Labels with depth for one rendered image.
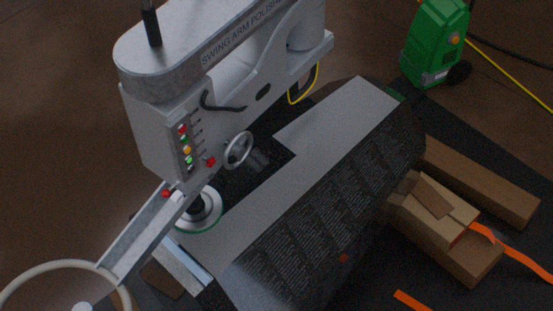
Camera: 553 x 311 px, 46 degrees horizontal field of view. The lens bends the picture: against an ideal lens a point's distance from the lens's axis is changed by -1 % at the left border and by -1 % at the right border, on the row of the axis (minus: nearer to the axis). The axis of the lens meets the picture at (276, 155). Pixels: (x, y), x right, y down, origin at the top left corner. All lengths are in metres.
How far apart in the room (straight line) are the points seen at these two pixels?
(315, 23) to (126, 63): 0.82
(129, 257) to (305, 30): 1.03
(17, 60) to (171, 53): 2.91
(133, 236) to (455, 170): 1.90
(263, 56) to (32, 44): 2.79
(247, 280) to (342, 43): 2.32
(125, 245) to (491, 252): 1.81
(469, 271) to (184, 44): 1.96
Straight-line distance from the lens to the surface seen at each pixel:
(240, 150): 2.25
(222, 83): 2.22
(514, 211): 3.61
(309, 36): 2.47
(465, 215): 3.39
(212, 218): 2.54
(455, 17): 3.91
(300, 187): 2.63
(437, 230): 3.31
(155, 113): 1.99
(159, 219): 2.44
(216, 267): 2.46
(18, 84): 4.57
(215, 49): 1.97
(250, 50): 2.26
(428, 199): 3.39
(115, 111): 4.19
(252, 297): 2.52
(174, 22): 2.00
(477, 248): 3.42
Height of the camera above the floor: 3.02
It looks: 52 degrees down
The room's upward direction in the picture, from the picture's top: 3 degrees counter-clockwise
